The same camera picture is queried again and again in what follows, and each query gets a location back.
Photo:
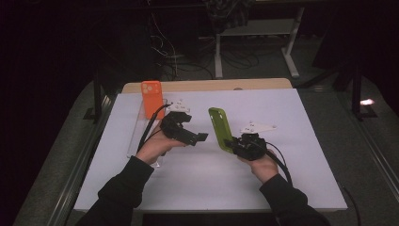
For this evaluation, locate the black metal stand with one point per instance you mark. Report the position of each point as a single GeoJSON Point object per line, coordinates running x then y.
{"type": "Point", "coordinates": [98, 94]}
{"type": "Point", "coordinates": [356, 91]}

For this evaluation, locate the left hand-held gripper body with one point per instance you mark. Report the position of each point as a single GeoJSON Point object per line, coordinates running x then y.
{"type": "Point", "coordinates": [175, 128]}

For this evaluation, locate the person's left hand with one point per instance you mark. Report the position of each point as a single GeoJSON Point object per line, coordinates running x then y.
{"type": "Point", "coordinates": [156, 146]}

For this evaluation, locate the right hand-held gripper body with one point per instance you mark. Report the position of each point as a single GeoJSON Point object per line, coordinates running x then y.
{"type": "Point", "coordinates": [251, 147]}

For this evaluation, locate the person's right hand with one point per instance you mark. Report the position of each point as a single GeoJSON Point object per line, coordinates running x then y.
{"type": "Point", "coordinates": [263, 168]}

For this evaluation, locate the green cartoon phone case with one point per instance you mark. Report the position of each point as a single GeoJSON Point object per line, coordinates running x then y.
{"type": "Point", "coordinates": [221, 128]}

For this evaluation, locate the orange phone case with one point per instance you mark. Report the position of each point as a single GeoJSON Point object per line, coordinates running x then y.
{"type": "Point", "coordinates": [152, 97]}

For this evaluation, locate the dark cloth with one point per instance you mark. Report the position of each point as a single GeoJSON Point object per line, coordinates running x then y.
{"type": "Point", "coordinates": [226, 15]}

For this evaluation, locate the clear plastic tray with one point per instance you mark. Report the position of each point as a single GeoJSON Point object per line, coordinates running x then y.
{"type": "Point", "coordinates": [139, 138]}

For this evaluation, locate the white desk frame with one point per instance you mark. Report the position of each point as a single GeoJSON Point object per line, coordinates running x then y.
{"type": "Point", "coordinates": [218, 56]}

